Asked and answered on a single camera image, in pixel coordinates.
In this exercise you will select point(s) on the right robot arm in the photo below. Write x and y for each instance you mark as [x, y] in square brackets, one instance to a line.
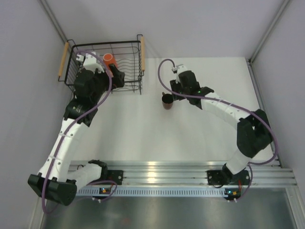
[251, 128]

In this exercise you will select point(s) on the right wooden rack handle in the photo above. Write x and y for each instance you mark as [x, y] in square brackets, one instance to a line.
[143, 53]

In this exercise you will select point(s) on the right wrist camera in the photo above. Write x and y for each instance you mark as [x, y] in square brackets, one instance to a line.
[182, 73]

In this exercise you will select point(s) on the left aluminium frame post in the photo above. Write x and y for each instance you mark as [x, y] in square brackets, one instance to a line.
[54, 21]

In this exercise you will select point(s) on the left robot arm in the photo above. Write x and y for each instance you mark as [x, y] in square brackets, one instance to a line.
[53, 181]

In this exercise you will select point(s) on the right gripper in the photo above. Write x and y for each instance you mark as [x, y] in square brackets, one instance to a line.
[175, 86]

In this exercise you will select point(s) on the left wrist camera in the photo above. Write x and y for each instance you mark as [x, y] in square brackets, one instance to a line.
[90, 63]

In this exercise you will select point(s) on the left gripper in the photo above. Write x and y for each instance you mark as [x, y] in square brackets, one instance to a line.
[117, 80]

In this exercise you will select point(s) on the perforated cable duct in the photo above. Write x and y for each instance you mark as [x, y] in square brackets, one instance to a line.
[154, 192]

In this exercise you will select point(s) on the orange mug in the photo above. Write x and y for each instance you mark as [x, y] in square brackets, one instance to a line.
[108, 59]

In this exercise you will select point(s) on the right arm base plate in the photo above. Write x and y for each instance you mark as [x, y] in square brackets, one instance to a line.
[220, 178]

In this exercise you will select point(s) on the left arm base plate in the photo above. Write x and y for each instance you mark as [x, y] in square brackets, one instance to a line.
[111, 175]

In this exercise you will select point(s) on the aluminium frame post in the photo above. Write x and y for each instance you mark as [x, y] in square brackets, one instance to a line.
[269, 30]
[54, 21]

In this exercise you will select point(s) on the aluminium mounting rail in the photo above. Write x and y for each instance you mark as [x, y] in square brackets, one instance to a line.
[187, 174]

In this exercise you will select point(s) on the dark brown mug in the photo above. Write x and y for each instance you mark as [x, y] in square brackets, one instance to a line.
[167, 101]

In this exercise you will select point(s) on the left wooden rack handle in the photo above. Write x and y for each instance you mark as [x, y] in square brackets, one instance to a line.
[63, 58]

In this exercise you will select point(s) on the wooden rack handle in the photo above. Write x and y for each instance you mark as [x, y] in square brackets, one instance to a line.
[143, 53]
[63, 58]

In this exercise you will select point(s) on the right aluminium frame post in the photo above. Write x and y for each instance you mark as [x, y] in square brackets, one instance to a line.
[269, 30]

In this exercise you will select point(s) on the black wire dish rack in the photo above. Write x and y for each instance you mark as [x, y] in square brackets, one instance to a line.
[128, 57]

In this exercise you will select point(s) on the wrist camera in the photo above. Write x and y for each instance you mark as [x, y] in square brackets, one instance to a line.
[90, 63]
[182, 73]

